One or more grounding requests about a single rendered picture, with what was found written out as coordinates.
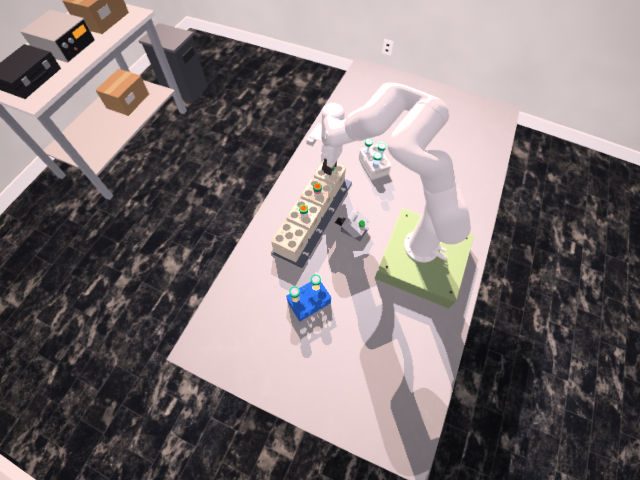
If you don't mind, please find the blue tube rack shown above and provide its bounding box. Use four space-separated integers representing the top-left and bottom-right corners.
286 282 331 322

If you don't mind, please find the white tube rack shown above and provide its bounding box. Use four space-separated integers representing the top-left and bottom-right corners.
358 144 392 180

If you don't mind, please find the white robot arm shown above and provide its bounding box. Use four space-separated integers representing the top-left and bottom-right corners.
306 83 471 262

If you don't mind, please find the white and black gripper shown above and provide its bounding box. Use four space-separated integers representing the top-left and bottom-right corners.
321 142 343 176

